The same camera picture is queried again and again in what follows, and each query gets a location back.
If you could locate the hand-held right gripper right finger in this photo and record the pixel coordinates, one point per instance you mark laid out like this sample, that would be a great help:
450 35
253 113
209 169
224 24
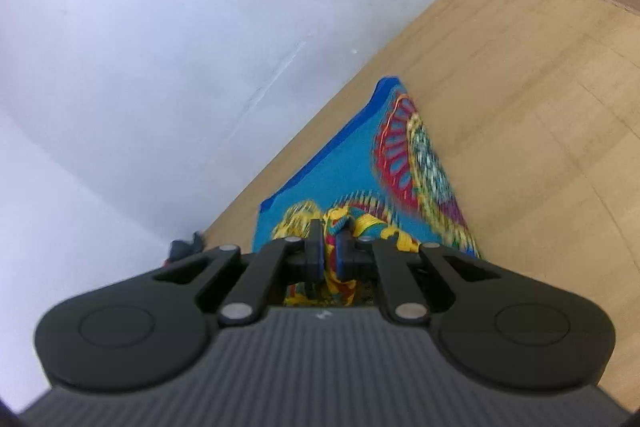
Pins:
345 257

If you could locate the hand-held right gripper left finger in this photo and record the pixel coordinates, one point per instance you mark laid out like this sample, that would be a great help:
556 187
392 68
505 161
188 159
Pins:
314 252

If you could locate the blue printed cloth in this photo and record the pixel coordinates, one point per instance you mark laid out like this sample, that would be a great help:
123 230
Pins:
350 167

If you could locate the dark grey cloth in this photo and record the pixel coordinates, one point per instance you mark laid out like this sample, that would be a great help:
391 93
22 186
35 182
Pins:
182 249

